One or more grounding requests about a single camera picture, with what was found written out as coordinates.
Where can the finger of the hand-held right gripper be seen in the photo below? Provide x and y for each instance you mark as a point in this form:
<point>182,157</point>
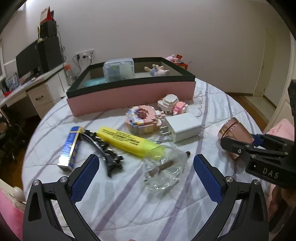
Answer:
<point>240,148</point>
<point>259,139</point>

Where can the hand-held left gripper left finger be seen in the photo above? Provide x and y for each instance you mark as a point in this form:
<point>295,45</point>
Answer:
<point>84,178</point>

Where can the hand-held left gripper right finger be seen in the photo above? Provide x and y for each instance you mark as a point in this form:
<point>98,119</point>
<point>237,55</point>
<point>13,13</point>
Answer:
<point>208,178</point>

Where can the rose gold metal cup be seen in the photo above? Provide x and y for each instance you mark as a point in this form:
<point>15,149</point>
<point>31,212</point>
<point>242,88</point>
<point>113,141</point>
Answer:
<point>235,132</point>

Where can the blue gold slim box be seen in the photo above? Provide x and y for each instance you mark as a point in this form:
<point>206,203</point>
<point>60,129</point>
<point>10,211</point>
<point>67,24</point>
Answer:
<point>70,148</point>

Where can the black claw hair clip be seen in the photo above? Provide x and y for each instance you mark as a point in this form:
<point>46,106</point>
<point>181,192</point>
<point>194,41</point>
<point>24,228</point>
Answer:
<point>104,150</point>

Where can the clear glass bottle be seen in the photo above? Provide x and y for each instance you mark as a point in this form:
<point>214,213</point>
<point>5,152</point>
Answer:
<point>168,171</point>

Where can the yellow highlighter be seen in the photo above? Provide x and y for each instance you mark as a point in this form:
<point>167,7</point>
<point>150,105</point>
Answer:
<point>124,140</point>

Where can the white wall charger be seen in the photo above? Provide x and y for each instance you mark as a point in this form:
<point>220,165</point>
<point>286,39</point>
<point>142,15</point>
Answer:
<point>185,126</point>

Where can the white pink building block figure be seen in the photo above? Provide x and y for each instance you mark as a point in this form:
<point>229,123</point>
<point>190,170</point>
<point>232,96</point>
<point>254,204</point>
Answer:
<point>172,104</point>

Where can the pink building block donut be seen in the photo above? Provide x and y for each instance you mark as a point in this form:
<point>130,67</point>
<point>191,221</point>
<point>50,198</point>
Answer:
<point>143,118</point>

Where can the pink box with black rim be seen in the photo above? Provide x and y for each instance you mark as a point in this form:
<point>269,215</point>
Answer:
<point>115,99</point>

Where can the small plush doll blue dress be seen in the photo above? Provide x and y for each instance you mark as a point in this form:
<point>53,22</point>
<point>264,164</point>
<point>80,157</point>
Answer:
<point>157,70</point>

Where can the clear plastic storage box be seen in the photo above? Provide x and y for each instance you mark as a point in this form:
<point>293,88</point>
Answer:
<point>119,69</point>

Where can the pink bed quilt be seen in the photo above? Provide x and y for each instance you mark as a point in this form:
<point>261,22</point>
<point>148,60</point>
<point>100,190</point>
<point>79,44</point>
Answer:
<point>282,127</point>

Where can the white striped quilted table cover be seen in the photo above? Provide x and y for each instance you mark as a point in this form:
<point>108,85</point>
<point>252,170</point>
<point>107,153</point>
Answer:
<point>129,208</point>

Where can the white round object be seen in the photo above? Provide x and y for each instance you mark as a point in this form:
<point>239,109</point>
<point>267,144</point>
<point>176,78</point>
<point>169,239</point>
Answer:
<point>17,193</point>

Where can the white wardrobe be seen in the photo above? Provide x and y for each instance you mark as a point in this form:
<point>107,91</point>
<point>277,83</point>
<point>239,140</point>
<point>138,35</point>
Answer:
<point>286,76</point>

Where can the white door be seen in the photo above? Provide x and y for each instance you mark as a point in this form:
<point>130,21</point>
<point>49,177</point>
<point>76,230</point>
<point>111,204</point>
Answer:
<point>264,64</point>

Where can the bright pink cushion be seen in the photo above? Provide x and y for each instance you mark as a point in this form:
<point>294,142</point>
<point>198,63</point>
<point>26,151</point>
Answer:
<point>10,208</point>

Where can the black office chair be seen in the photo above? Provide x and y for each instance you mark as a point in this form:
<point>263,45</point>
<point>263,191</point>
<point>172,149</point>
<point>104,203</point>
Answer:
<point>11,134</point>

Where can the white desk with drawers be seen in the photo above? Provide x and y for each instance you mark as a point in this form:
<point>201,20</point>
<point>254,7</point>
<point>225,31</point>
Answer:
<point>39,97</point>

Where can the clear bottle with red cap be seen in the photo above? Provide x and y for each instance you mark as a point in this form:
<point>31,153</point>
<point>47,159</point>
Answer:
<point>69,75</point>

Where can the pink plush toy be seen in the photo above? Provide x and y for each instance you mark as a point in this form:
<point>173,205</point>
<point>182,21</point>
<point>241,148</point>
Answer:
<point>171,58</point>

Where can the red desk item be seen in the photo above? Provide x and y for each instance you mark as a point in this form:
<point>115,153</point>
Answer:
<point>7,93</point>

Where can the blue white box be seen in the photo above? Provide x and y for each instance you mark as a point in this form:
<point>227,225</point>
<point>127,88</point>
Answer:
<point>12,81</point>

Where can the black computer tower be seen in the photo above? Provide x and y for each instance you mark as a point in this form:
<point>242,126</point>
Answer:
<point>50,54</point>

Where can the black computer monitor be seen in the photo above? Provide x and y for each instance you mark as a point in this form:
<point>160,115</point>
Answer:
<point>27,60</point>

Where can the black speaker box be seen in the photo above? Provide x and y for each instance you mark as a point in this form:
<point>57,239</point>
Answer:
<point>48,29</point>

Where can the white red desk calendar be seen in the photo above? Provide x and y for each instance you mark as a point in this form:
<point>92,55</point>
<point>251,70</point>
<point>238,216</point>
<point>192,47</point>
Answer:
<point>46,15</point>

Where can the white wall outlet strip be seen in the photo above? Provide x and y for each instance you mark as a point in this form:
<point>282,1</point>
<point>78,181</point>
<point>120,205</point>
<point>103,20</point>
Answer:
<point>85,53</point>

